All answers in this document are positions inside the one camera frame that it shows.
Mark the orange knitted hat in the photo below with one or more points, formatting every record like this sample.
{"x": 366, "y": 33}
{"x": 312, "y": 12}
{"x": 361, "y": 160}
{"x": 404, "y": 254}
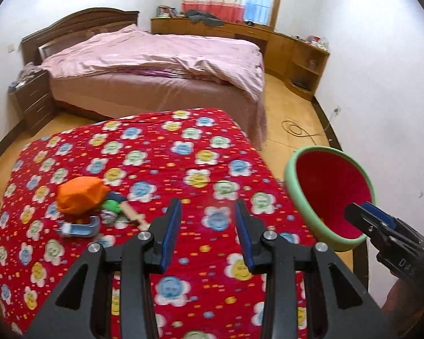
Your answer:
{"x": 80, "y": 194}

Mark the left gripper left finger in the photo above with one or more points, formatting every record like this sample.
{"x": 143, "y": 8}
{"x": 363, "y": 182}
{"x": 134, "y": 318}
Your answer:
{"x": 164, "y": 231}

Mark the dark clothes pile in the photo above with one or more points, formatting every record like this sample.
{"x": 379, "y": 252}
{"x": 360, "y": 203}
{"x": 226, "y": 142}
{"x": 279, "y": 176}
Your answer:
{"x": 208, "y": 19}

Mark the green capped small bottle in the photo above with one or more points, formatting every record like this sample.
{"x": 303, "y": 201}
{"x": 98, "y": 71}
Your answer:
{"x": 112, "y": 202}

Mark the pink duvet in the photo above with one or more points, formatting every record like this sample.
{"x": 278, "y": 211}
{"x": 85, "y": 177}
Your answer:
{"x": 237, "y": 62}

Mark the dark wooden nightstand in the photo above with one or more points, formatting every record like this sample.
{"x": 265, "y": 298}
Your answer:
{"x": 34, "y": 101}

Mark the blue plastic shoehorn piece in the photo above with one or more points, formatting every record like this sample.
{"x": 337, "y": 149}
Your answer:
{"x": 91, "y": 229}

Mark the wooden stick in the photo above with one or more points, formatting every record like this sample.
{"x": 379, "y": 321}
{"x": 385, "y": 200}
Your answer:
{"x": 133, "y": 216}

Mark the long wooden cabinet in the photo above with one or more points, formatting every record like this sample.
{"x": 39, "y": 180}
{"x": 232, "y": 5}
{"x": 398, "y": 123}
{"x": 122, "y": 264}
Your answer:
{"x": 299, "y": 64}

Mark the red floral blanket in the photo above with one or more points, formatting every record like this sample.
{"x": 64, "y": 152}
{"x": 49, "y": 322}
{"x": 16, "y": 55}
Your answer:
{"x": 199, "y": 156}

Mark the wooden bed frame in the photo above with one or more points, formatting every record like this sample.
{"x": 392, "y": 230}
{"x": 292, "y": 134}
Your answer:
{"x": 135, "y": 91}

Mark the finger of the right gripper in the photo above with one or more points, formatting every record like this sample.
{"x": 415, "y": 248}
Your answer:
{"x": 380, "y": 214}
{"x": 367, "y": 223}

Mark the green rimmed red bin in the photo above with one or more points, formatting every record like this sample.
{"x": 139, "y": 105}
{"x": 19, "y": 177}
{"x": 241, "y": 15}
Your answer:
{"x": 321, "y": 182}

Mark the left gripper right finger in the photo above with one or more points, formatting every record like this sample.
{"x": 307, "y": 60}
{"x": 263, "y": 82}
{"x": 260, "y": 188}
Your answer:
{"x": 256, "y": 252}

